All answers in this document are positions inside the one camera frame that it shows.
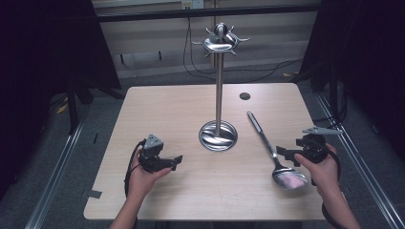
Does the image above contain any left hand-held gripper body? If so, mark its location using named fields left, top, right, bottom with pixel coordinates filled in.
left=138, top=134, right=176, bottom=175

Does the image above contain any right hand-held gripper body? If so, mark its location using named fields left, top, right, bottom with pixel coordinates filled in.
left=295, top=126, right=344, bottom=165

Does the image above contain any large metal spoon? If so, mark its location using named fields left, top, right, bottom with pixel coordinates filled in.
left=245, top=110, right=309, bottom=192

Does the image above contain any person's left hand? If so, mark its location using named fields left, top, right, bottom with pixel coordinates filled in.
left=126, top=147, right=173, bottom=202

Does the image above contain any person's right hand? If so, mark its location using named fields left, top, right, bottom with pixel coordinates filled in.
left=293, top=142, right=340, bottom=198

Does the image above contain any metal utensil rack stand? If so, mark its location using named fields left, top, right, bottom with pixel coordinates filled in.
left=191, top=22, right=250, bottom=153

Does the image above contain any grey tape strip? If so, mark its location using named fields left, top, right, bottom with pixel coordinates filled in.
left=85, top=189, right=103, bottom=200

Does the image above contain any black metal stand leg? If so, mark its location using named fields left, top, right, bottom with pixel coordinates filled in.
left=65, top=79, right=81, bottom=135

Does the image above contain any dark curtain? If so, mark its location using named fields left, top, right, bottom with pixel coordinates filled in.
left=0, top=0, right=122, bottom=199
left=299, top=0, right=405, bottom=161

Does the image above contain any black horizontal bar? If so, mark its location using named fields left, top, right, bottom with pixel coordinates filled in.
left=95, top=3, right=322, bottom=24

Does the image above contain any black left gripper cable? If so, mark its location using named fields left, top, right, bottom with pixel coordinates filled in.
left=123, top=140, right=147, bottom=198

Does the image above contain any metal floor rail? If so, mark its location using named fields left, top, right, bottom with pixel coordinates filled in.
left=24, top=117, right=88, bottom=229
left=314, top=92, right=405, bottom=229

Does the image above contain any white wall socket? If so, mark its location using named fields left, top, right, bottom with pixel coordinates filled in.
left=181, top=0, right=205, bottom=10

